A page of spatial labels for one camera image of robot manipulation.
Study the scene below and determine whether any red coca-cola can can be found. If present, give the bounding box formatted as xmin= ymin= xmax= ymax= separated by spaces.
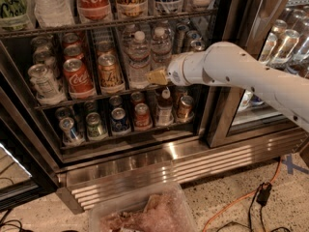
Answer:
xmin=64 ymin=44 xmax=84 ymax=60
xmin=63 ymin=58 xmax=96 ymax=99

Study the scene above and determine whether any black power adapter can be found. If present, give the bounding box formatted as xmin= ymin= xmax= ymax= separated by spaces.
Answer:
xmin=257 ymin=183 xmax=272 ymax=207

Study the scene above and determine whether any bottom shelf red can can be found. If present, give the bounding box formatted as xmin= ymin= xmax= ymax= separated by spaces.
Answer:
xmin=134 ymin=103 xmax=153 ymax=131

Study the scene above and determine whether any bottom shelf blue can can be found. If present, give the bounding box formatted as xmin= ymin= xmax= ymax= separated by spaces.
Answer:
xmin=111 ymin=107 xmax=130 ymax=135

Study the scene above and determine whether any front slim silver can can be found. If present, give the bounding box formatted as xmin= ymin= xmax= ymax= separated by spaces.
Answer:
xmin=190 ymin=40 xmax=206 ymax=52

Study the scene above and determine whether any bottom shelf blue-white can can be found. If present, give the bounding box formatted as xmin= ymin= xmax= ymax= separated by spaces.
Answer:
xmin=59 ymin=117 xmax=85 ymax=146

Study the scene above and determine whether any silver soda can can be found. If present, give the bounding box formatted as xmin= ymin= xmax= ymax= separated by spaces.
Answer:
xmin=33 ymin=50 xmax=60 ymax=78
xmin=28 ymin=64 xmax=67 ymax=105

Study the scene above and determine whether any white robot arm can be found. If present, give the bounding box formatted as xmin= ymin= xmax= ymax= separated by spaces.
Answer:
xmin=146 ymin=42 xmax=309 ymax=131

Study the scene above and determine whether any shelf green can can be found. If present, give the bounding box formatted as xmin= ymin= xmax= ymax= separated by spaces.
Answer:
xmin=0 ymin=0 xmax=35 ymax=31
xmin=86 ymin=112 xmax=108 ymax=141

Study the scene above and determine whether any bottom shelf juice bottle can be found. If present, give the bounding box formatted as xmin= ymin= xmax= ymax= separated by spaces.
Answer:
xmin=155 ymin=89 xmax=173 ymax=126

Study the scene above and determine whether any glass fridge door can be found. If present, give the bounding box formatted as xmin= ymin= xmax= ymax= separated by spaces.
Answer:
xmin=207 ymin=0 xmax=308 ymax=152

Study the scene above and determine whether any top shelf Coca-Cola can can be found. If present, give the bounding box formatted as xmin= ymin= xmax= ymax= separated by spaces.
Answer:
xmin=77 ymin=0 xmax=109 ymax=21

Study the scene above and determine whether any water bottle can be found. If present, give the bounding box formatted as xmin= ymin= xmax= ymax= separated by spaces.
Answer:
xmin=127 ymin=31 xmax=151 ymax=89
xmin=151 ymin=27 xmax=172 ymax=70

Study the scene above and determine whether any top shelf green can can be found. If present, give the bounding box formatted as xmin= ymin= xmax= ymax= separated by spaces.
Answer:
xmin=0 ymin=0 xmax=35 ymax=31

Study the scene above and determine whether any bottom shelf green can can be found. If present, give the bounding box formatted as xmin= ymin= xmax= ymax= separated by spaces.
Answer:
xmin=86 ymin=112 xmax=108 ymax=141

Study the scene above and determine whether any front silver soda can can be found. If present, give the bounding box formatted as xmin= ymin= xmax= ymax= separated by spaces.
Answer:
xmin=28 ymin=64 xmax=67 ymax=105

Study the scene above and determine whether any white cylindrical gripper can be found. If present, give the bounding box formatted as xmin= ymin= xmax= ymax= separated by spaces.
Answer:
xmin=146 ymin=51 xmax=211 ymax=86

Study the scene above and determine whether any stainless steel fridge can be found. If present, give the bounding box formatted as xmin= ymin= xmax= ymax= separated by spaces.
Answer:
xmin=0 ymin=0 xmax=301 ymax=214

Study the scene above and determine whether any front red Coca-Cola can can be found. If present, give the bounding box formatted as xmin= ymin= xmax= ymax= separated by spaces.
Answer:
xmin=63 ymin=58 xmax=96 ymax=99

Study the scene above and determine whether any clear plastic bin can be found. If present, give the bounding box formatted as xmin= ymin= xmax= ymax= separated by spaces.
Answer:
xmin=89 ymin=182 xmax=198 ymax=232

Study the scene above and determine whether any orange extension cable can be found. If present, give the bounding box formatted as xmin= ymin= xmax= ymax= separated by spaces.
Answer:
xmin=202 ymin=157 xmax=283 ymax=232

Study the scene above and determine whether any bottom shelf bronze can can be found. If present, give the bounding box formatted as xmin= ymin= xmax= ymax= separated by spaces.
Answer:
xmin=177 ymin=95 xmax=194 ymax=122

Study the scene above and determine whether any front orange soda can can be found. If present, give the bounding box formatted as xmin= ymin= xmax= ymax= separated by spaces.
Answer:
xmin=98 ymin=54 xmax=125 ymax=94

